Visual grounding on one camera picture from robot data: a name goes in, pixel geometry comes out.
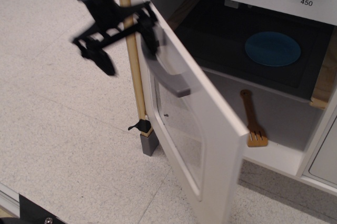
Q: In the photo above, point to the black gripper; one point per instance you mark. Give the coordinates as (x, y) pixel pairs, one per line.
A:
(107, 15)

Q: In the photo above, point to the white oven door with window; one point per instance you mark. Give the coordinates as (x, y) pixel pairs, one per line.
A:
(201, 135)

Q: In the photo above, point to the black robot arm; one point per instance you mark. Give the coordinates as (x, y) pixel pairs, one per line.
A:
(127, 23)

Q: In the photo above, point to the black tape strip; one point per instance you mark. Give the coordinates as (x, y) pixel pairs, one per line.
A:
(142, 125)

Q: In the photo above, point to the grey plastic foot cap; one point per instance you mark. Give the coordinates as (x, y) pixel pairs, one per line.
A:
(149, 143)

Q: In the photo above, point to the blue round plate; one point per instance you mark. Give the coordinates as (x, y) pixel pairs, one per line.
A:
(272, 49)

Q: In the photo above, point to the wooden slotted spatula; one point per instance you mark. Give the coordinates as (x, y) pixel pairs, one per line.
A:
(257, 136)

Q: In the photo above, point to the white toy kitchen cabinet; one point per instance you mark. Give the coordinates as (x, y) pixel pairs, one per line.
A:
(295, 128)

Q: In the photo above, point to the white cabinet door right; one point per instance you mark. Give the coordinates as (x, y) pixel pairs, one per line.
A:
(323, 155)

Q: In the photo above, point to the light wooden corner post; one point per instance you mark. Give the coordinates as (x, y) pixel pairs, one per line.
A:
(135, 70)

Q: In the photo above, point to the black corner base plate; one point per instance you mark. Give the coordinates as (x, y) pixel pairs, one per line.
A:
(33, 213)

